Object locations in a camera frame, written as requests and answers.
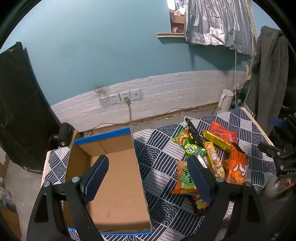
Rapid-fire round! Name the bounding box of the cardboard box in window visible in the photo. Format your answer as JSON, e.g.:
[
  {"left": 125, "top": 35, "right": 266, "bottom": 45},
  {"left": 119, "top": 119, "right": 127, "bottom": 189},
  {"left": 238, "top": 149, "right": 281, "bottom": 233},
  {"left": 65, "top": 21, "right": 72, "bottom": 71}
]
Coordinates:
[{"left": 170, "top": 8, "right": 185, "bottom": 25}]

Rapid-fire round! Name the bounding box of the silver foil curtain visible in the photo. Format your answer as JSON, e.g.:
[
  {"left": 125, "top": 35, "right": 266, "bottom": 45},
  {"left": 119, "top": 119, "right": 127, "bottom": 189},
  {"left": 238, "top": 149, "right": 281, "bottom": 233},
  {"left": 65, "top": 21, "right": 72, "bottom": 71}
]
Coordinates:
[{"left": 185, "top": 0, "right": 257, "bottom": 55}]

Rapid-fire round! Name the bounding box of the grey plug cable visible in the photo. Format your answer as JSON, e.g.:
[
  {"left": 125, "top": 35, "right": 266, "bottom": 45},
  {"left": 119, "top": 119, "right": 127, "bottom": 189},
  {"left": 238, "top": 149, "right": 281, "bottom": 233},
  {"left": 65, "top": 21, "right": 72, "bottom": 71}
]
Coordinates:
[{"left": 124, "top": 97, "right": 134, "bottom": 123}]

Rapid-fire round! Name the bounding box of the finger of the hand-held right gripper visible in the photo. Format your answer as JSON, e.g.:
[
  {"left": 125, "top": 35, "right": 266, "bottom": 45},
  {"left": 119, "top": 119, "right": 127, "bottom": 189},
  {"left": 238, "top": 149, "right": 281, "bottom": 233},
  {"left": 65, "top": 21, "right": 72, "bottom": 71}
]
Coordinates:
[
  {"left": 268, "top": 113, "right": 296, "bottom": 130},
  {"left": 258, "top": 142, "right": 286, "bottom": 163}
]

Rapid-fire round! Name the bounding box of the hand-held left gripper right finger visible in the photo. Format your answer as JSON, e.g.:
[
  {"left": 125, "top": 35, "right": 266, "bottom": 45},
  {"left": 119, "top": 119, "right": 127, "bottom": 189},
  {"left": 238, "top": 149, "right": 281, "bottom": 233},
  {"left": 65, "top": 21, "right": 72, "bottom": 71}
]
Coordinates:
[{"left": 187, "top": 155, "right": 271, "bottom": 241}]

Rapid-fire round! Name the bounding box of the long gold snack packet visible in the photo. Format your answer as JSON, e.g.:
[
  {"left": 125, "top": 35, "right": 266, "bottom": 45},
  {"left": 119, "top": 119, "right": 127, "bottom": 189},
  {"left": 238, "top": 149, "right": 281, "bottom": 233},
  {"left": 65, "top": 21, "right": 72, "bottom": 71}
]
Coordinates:
[{"left": 203, "top": 142, "right": 226, "bottom": 179}]

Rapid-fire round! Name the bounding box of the grey hanging cloth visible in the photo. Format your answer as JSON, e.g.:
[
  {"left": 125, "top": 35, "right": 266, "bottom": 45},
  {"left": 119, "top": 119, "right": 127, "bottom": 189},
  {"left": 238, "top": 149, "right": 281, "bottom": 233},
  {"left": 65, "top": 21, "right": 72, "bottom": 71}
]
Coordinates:
[{"left": 245, "top": 25, "right": 289, "bottom": 135}]

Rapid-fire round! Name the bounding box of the wooden window ledge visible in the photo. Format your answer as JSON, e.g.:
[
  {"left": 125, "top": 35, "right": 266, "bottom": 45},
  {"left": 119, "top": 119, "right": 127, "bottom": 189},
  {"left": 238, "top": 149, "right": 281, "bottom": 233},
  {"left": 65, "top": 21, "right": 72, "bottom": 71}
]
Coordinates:
[{"left": 155, "top": 32, "right": 186, "bottom": 38}]

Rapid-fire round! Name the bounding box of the black yellow snack bag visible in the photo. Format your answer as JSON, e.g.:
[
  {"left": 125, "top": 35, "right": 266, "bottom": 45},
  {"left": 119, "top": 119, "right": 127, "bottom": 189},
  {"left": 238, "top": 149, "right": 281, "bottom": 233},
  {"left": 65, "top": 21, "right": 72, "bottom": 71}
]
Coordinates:
[{"left": 191, "top": 194, "right": 211, "bottom": 216}]

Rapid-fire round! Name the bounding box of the white electric kettle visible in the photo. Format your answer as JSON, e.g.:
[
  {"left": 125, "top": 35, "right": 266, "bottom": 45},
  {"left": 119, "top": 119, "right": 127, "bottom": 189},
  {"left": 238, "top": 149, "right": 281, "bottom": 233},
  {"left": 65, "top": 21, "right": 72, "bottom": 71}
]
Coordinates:
[{"left": 217, "top": 89, "right": 234, "bottom": 114}]

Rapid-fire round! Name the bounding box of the blue white patterned tablecloth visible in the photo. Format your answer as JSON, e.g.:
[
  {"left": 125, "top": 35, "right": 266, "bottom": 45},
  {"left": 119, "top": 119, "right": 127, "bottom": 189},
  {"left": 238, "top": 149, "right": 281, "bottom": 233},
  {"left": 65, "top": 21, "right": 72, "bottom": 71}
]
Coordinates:
[{"left": 42, "top": 108, "right": 277, "bottom": 241}]

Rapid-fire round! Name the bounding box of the orange snack bag green label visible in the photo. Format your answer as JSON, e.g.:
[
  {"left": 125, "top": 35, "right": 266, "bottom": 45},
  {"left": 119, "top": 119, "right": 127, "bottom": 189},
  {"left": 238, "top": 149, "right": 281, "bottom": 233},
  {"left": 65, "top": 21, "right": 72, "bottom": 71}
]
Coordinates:
[{"left": 171, "top": 160, "right": 199, "bottom": 195}]

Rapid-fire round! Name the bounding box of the clear plastic bottle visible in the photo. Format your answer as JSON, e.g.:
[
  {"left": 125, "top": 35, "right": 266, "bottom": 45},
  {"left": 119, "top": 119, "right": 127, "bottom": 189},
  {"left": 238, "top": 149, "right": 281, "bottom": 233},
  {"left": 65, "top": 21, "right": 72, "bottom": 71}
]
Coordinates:
[{"left": 266, "top": 176, "right": 296, "bottom": 200}]

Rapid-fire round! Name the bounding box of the blue-edged cardboard box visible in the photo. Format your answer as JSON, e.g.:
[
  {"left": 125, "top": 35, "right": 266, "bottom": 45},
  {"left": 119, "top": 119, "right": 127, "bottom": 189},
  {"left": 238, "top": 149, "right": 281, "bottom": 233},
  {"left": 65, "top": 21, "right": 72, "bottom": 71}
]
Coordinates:
[{"left": 62, "top": 127, "right": 153, "bottom": 234}]

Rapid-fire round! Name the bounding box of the black fabric panel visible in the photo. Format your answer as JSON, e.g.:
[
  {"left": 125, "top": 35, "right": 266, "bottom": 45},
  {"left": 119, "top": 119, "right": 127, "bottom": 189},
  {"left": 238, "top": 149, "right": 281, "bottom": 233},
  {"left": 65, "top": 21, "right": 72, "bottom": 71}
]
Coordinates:
[{"left": 0, "top": 42, "right": 62, "bottom": 171}]

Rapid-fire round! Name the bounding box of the brown cardboard sheet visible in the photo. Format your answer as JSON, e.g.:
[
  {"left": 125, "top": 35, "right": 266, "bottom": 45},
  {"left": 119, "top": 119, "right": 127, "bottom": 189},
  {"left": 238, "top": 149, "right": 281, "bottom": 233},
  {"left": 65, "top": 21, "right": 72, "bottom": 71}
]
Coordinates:
[{"left": 0, "top": 205, "right": 22, "bottom": 239}]

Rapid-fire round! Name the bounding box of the clear plastic bag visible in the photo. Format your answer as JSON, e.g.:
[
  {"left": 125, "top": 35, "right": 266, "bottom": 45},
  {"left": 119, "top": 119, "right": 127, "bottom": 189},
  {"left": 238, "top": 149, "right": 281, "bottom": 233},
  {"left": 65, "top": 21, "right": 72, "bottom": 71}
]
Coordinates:
[{"left": 0, "top": 188, "right": 14, "bottom": 207}]

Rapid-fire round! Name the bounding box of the red snack packet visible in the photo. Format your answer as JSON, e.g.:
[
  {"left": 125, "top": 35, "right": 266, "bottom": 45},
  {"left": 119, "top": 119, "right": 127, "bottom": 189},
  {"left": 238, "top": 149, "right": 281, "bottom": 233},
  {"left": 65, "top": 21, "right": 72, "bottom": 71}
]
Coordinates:
[{"left": 209, "top": 121, "right": 238, "bottom": 150}]

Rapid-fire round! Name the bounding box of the slim black snack packet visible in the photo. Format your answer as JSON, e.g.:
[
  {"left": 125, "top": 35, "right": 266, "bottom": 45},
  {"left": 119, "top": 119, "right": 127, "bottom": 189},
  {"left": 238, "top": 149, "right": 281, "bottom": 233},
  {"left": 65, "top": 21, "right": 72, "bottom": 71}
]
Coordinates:
[{"left": 185, "top": 118, "right": 201, "bottom": 145}]

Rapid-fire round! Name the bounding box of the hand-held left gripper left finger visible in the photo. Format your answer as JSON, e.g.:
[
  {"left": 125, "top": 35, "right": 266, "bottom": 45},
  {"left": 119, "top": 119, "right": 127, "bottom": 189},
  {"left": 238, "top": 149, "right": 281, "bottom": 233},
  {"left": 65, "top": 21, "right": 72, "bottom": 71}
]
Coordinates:
[{"left": 26, "top": 155, "right": 110, "bottom": 241}]

